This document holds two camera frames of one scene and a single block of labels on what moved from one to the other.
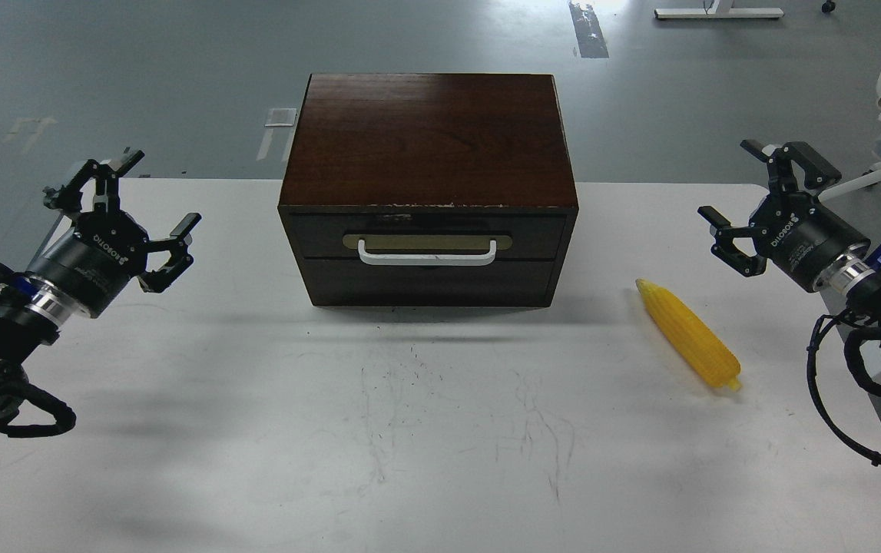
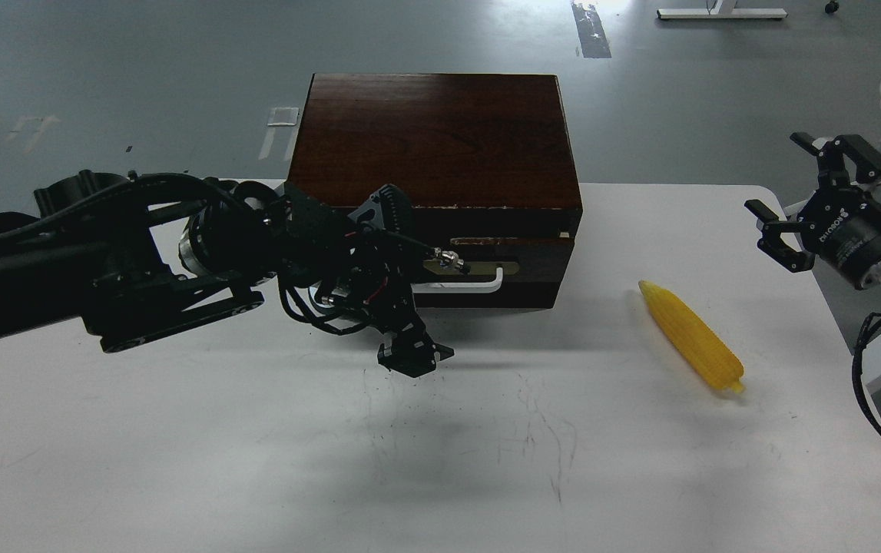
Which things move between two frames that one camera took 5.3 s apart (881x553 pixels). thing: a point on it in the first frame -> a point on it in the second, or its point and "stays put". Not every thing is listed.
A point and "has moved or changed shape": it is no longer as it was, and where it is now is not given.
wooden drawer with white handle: x=427 y=239 has moved or changed shape
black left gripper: x=91 y=266 -> x=337 y=273
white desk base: x=717 y=9 stays put
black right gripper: x=794 y=231 -> x=854 y=231
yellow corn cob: x=704 y=351 stays put
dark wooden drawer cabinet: x=428 y=190 stays put
